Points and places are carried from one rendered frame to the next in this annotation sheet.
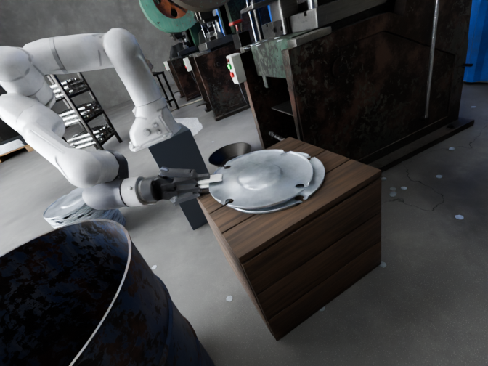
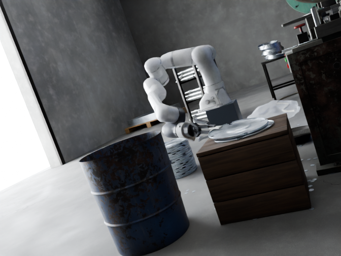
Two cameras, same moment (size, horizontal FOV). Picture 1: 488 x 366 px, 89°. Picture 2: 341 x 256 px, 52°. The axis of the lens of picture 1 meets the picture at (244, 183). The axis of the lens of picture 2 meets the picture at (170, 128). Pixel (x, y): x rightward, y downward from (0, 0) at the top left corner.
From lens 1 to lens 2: 1.20 m
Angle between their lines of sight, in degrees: 43
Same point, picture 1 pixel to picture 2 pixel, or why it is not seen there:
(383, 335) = (270, 232)
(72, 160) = (159, 107)
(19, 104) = (151, 83)
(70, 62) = (177, 63)
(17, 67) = (155, 66)
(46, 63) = (167, 63)
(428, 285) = (322, 221)
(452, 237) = not seen: outside the picture
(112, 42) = (194, 54)
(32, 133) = (150, 95)
